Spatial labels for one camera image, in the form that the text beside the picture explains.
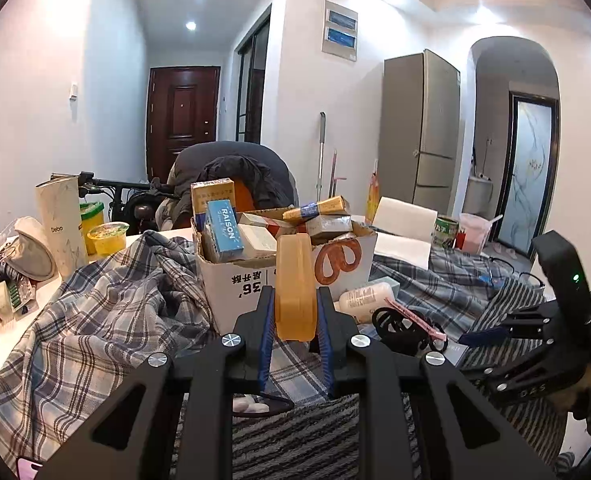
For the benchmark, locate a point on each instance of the orange snack bag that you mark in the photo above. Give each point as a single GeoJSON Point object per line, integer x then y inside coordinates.
{"type": "Point", "coordinates": [373, 195]}

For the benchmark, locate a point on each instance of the pink smartphone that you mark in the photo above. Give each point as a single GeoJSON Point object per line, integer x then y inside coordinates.
{"type": "Point", "coordinates": [27, 469]}

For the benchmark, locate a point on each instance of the blue Raison cigarette box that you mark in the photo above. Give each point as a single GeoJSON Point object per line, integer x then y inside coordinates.
{"type": "Point", "coordinates": [222, 226]}

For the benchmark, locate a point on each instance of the grey refrigerator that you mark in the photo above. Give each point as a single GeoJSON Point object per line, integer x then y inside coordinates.
{"type": "Point", "coordinates": [419, 129]}

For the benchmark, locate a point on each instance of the blue plaid shirt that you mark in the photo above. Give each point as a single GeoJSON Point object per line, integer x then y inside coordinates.
{"type": "Point", "coordinates": [102, 323]}

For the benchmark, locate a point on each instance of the chair with dark jacket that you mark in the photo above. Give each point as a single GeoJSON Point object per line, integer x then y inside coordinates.
{"type": "Point", "coordinates": [262, 180]}

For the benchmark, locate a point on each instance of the white wall switch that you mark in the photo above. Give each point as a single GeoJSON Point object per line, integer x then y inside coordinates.
{"type": "Point", "coordinates": [74, 92]}

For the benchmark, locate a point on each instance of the grey face mask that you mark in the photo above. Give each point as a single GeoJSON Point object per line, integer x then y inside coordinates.
{"type": "Point", "coordinates": [29, 253]}

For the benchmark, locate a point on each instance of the brown cardboard box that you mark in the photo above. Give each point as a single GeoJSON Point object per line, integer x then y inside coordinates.
{"type": "Point", "coordinates": [234, 288]}

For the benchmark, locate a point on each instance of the grey striped towel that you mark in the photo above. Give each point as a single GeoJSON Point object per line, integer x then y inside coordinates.
{"type": "Point", "coordinates": [318, 438]}

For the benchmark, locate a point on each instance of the white lotion bottle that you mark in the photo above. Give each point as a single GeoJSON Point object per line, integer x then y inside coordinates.
{"type": "Point", "coordinates": [362, 302]}

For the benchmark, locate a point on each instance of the dark brown entrance door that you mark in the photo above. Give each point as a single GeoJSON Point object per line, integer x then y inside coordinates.
{"type": "Point", "coordinates": [182, 107]}

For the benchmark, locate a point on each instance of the black bicycle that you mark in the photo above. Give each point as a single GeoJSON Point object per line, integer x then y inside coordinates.
{"type": "Point", "coordinates": [133, 203]}

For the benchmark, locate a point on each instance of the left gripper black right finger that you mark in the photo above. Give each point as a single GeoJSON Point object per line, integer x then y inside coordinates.
{"type": "Point", "coordinates": [417, 413]}

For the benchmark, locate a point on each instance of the yellow container green rim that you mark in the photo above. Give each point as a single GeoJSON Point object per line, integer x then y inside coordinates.
{"type": "Point", "coordinates": [92, 215]}

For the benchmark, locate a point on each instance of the mop with grey handle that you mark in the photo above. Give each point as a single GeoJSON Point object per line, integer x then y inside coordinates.
{"type": "Point", "coordinates": [321, 154]}

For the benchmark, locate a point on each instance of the glass inner door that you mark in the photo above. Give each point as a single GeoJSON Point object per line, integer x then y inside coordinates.
{"type": "Point", "coordinates": [529, 171]}

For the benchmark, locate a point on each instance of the orange plastic case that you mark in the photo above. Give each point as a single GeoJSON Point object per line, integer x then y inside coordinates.
{"type": "Point", "coordinates": [295, 289]}

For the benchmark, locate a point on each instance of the yellow jelly cup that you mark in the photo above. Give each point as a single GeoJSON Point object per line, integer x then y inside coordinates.
{"type": "Point", "coordinates": [108, 238]}

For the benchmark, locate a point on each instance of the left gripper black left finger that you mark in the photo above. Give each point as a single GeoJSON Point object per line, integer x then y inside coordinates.
{"type": "Point", "coordinates": [173, 418]}

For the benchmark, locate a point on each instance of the white tall tumbler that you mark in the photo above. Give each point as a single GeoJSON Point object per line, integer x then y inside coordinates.
{"type": "Point", "coordinates": [58, 204]}

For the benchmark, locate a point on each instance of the wall electrical panel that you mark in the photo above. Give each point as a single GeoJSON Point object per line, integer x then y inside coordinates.
{"type": "Point", "coordinates": [340, 31]}

